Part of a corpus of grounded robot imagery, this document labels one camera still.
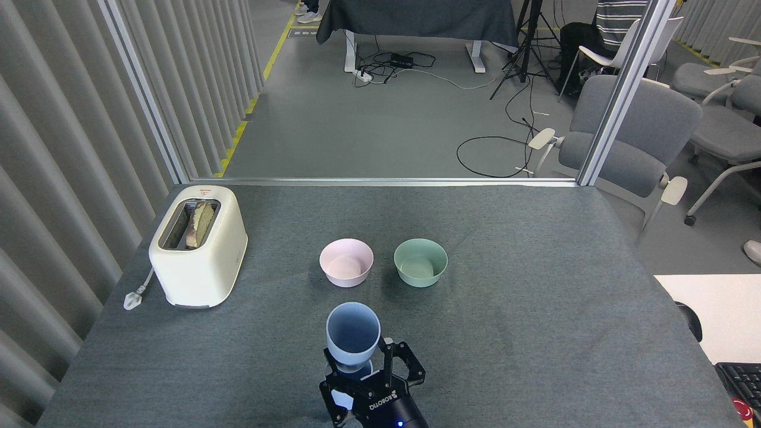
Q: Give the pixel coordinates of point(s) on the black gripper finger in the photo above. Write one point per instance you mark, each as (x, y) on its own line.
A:
(333, 392)
(410, 365)

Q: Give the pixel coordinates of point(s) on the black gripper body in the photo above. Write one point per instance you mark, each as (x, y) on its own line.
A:
(389, 410)

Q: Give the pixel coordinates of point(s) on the green bowl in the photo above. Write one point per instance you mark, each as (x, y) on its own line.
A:
(420, 264)

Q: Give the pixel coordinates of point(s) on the pink bowl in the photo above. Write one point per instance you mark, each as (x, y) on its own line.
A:
(346, 264)

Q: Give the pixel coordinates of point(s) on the cream white toaster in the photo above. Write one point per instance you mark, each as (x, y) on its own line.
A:
(202, 273)

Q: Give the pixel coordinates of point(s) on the toasted bread slice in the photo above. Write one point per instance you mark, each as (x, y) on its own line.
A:
(201, 223)

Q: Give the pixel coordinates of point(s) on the white toaster power plug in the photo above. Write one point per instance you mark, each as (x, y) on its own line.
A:
(132, 300)

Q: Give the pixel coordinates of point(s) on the black computer mouse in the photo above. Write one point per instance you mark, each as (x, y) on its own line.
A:
(691, 324)

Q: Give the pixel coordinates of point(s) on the white power strip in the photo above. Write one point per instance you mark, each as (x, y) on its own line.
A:
(363, 75)

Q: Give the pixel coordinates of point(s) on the black power adapter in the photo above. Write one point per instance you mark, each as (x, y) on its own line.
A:
(402, 60)

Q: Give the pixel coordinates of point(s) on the white desk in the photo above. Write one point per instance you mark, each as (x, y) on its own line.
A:
(719, 309)

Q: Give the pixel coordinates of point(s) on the black tripod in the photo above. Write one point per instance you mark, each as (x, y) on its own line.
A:
(523, 53)

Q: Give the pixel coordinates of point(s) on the black keyboard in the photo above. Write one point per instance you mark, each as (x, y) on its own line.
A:
(743, 380)

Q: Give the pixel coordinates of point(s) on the red round item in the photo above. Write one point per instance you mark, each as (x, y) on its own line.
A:
(743, 413)

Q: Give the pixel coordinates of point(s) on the grey office chair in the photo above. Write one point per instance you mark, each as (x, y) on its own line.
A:
(654, 131)

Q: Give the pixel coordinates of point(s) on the table with dark cloth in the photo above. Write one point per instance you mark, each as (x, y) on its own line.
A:
(416, 18)

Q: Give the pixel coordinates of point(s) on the person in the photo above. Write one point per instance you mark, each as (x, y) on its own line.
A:
(309, 16)
(612, 24)

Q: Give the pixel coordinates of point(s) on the grey pleated curtain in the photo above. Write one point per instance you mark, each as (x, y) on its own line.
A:
(725, 24)
(59, 148)

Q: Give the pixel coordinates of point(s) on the white plastic chair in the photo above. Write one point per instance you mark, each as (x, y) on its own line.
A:
(669, 35)

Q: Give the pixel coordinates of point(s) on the silver frame rail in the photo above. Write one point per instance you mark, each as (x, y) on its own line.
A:
(380, 181)

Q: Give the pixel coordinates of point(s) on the silver frame post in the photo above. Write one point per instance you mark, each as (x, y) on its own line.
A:
(624, 89)
(145, 98)

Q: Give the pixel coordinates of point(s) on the grey chair white frame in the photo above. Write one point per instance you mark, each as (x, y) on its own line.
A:
(692, 80)
(725, 137)

